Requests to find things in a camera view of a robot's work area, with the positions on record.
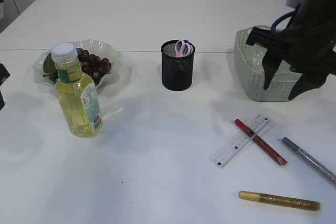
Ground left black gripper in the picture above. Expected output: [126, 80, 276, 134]
[0, 63, 11, 111]

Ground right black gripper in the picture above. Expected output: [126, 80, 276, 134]
[246, 8, 335, 100]

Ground clear plastic sheet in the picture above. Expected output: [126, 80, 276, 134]
[246, 51, 265, 74]

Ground red glitter pen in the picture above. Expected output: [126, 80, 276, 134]
[234, 119, 287, 166]

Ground yellow oil bottle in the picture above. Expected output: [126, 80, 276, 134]
[50, 42, 103, 138]

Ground silver glitter pen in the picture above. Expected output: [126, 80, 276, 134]
[281, 137, 335, 186]

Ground purple grape bunch with leaf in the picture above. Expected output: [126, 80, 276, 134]
[43, 48, 112, 86]

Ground clear plastic ruler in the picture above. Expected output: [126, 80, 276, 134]
[211, 114, 270, 168]

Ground blue scissors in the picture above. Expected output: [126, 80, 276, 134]
[184, 39, 195, 54]

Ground pink purple scissors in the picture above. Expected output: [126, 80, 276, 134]
[175, 40, 190, 58]

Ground gold glitter pen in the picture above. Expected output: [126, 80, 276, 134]
[239, 190, 321, 211]

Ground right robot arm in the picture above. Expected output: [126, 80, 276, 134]
[247, 0, 335, 100]

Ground green woven plastic basket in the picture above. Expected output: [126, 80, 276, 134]
[234, 28, 301, 102]

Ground translucent green wavy plate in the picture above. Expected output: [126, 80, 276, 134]
[33, 40, 120, 90]

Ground black mesh pen holder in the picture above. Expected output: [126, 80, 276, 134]
[161, 40, 194, 91]

